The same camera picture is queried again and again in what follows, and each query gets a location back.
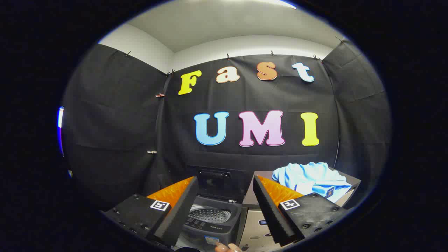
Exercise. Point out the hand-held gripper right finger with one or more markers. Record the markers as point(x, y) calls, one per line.
point(271, 213)

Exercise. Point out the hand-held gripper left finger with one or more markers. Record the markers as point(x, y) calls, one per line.
point(176, 217)

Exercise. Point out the dark grey washing machine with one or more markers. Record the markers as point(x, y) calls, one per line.
point(217, 229)

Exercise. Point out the grey washing machine lid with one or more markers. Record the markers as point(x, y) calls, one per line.
point(220, 185)

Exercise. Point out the light blue shirt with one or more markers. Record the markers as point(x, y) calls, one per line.
point(311, 176)

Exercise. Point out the black topped cabinet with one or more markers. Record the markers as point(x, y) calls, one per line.
point(257, 227)

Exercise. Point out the black backdrop cloth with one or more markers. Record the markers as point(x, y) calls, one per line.
point(133, 122)

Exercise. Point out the computer monitor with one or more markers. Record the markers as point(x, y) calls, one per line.
point(60, 120)

